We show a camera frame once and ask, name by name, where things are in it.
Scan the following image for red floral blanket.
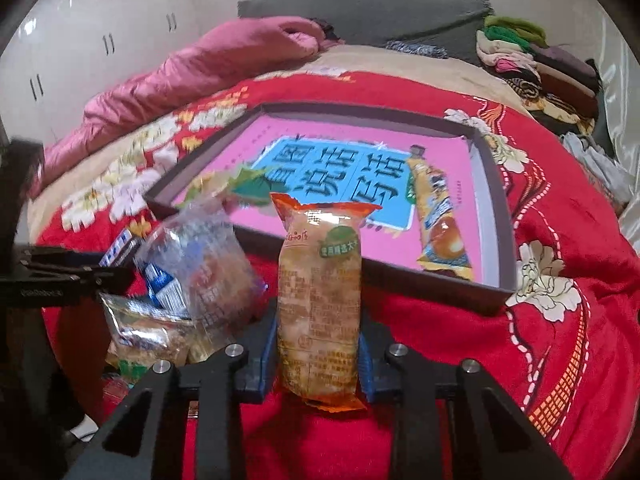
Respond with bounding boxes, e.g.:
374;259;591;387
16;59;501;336
30;72;640;480

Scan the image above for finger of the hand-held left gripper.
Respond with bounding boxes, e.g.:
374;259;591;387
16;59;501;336
14;245;136;307

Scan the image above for silver snack packet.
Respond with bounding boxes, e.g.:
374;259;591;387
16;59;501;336
100;294;197;367

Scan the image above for light green snack packet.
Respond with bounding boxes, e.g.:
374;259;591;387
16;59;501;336
175;170;236;211

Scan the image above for chocolate bar with blue-white print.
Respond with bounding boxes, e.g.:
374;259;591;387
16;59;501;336
98;229;141;267

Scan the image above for pale grey cloth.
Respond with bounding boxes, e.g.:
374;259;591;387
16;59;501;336
560;131;637;213

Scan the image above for white wardrobe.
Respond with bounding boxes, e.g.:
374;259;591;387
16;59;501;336
0;0;211;153

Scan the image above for dark green snack packet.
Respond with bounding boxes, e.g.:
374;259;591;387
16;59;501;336
227;166;284;207

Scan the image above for grey headboard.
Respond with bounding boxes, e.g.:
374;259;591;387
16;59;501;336
236;0;496;62

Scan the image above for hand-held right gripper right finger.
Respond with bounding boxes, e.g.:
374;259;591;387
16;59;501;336
357;310;576;480

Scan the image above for stack of folded clothes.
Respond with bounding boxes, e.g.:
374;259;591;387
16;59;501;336
475;14;604;134

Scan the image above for orange rice cracker packet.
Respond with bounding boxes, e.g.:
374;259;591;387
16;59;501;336
270;191;384;414

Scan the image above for grey patterned pillow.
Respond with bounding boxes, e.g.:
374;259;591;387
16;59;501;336
385;40;449;59

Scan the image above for grey cardboard tray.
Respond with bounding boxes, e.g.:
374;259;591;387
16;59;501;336
145;102;519;317

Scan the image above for white satin curtain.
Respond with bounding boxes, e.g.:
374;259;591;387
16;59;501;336
597;10;640;253

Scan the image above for pink quilt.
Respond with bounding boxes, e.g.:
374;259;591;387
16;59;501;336
27;16;331;201

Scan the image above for pink book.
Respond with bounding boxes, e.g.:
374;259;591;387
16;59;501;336
172;112;501;289

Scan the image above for long yellow snack packet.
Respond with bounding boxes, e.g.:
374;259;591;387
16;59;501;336
404;145;475;282

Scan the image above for dark cloth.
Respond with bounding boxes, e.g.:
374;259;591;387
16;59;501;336
310;17;342;44

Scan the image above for clear plastic snack packet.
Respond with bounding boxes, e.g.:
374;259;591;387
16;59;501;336
134;199;269;357

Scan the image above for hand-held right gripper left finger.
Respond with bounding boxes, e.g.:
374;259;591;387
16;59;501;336
62;305;281;480

